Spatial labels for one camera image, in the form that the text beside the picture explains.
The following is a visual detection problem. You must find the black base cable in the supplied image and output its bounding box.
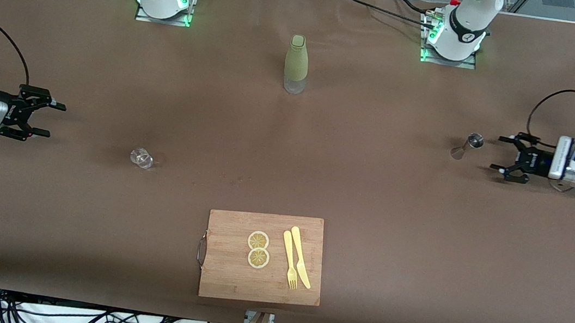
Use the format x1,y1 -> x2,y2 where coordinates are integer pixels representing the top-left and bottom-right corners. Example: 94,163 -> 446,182
338,0 -> 439,29

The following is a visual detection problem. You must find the brown table mat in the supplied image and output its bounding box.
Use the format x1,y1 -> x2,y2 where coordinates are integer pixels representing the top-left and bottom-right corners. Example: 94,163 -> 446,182
0,0 -> 575,323

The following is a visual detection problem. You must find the lemon slice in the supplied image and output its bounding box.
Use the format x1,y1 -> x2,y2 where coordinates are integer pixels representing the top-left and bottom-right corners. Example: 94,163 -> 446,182
247,230 -> 271,252
246,247 -> 271,271

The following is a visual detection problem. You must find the small metal bracket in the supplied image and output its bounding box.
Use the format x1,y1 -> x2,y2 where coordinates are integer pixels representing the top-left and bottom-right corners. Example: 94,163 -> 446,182
244,310 -> 276,323

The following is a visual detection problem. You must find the green sleeved glass bottle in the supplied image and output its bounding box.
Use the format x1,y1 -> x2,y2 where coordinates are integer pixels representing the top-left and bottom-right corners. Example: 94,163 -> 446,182
280,33 -> 313,96

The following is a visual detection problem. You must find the wooden cutting board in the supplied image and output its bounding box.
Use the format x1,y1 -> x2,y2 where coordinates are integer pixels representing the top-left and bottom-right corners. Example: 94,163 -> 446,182
192,204 -> 330,312

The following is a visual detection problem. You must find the clear glass cup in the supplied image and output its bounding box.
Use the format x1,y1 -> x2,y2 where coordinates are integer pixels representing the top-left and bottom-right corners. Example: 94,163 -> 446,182
129,146 -> 156,170

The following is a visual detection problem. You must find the yellow plastic fork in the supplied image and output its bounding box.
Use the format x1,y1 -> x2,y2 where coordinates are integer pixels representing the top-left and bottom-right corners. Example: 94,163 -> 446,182
277,230 -> 304,290

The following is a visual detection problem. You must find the steel jigger measuring cup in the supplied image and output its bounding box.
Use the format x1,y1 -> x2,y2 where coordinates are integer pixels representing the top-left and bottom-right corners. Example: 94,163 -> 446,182
450,130 -> 485,164

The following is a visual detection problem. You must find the yellow plastic knife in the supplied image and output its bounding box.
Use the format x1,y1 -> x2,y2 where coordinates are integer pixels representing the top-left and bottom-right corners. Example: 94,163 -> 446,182
284,226 -> 319,290

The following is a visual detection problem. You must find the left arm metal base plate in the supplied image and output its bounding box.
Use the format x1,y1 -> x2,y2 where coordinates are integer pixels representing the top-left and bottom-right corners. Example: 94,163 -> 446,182
419,9 -> 482,70

